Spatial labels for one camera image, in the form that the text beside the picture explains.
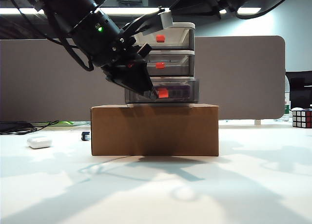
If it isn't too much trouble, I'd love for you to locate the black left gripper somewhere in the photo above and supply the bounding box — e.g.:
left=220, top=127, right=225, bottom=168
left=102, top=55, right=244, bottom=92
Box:
left=88, top=10, right=163, bottom=100

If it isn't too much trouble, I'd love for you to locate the white drawer cabinet frame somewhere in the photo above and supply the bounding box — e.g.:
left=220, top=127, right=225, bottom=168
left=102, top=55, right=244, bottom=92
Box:
left=125, top=22, right=196, bottom=105

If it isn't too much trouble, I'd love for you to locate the purple white napkin pack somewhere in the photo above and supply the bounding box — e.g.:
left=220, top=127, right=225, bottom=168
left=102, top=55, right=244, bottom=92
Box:
left=158, top=84, right=191, bottom=99

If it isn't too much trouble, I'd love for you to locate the smoky drawer red handle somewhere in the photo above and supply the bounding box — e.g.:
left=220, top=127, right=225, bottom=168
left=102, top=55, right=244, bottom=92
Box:
left=134, top=28, right=191, bottom=49
left=124, top=79, right=200, bottom=104
left=146, top=55, right=191, bottom=76

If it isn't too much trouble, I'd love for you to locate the brown cardboard box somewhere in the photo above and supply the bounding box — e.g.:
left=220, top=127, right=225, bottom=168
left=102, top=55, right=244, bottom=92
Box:
left=90, top=104, right=219, bottom=157

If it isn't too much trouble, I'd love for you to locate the long ceiling light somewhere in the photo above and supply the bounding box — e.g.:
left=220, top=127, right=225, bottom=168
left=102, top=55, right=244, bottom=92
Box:
left=97, top=6, right=262, bottom=15

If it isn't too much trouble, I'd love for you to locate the grey desk partition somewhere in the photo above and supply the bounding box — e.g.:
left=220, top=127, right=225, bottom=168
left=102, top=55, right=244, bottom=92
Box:
left=0, top=36, right=286, bottom=122

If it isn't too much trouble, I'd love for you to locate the white earbud case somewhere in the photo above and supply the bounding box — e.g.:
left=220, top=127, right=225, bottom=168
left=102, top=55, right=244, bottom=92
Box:
left=26, top=135, right=53, bottom=150

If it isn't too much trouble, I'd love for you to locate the black flat pad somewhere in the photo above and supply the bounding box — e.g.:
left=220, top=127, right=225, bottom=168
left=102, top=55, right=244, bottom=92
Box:
left=0, top=122, right=33, bottom=132

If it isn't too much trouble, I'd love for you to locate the clear bottle green label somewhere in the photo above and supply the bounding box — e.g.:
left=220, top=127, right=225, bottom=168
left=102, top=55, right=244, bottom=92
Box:
left=284, top=93, right=293, bottom=123

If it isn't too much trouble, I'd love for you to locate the short ceiling light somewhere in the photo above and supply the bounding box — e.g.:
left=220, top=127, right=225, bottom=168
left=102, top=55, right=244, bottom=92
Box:
left=0, top=8, right=46, bottom=15

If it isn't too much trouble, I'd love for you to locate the black rubiks cube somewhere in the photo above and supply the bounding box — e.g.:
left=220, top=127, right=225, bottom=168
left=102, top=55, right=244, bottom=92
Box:
left=292, top=108, right=312, bottom=129

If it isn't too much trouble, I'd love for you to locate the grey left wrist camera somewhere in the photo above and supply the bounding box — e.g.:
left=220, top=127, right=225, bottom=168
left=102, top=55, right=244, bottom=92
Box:
left=159, top=9, right=174, bottom=30

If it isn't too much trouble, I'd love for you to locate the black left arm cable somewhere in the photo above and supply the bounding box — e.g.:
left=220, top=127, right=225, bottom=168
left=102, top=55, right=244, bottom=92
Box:
left=4, top=0, right=95, bottom=72

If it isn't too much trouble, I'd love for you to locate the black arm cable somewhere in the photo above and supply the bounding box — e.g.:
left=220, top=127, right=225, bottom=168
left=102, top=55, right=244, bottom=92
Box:
left=4, top=0, right=95, bottom=72
left=234, top=0, right=296, bottom=20

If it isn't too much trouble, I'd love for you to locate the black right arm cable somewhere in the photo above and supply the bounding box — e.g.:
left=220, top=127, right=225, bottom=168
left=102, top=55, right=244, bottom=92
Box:
left=234, top=0, right=296, bottom=20

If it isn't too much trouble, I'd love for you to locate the black table cable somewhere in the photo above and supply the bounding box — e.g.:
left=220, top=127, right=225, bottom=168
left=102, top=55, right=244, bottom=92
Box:
left=0, top=121, right=60, bottom=136

